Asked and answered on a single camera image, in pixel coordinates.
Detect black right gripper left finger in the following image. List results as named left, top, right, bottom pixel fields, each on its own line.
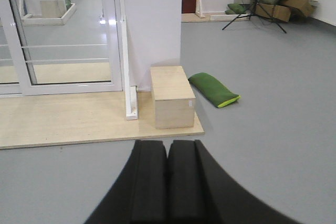
left=86, top=140, right=167, bottom=223

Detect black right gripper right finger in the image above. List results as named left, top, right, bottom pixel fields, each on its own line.
left=168, top=140, right=297, bottom=223

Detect white framed transparent door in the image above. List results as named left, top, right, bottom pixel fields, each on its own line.
left=1, top=0, right=122, bottom=95

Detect light wooden box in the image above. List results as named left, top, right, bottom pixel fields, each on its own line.
left=150, top=66, right=196, bottom=129

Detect green sandbag on floor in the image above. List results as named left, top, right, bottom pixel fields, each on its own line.
left=188, top=72, right=241, bottom=108

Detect small green sandbag far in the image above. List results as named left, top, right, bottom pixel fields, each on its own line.
left=225, top=3, right=250, bottom=15

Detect black tripod stand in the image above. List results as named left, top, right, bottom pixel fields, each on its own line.
left=222, top=0, right=287, bottom=34

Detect brown cardboard box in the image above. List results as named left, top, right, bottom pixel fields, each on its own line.
left=255, top=3, right=291, bottom=22

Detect far wooden box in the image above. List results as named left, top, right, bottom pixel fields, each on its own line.
left=40, top=0, right=66, bottom=18

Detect white support post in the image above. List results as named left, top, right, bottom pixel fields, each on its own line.
left=119, top=16, right=140, bottom=121

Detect white partition wall panel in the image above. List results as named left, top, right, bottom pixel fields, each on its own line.
left=124, top=0, right=182, bottom=92

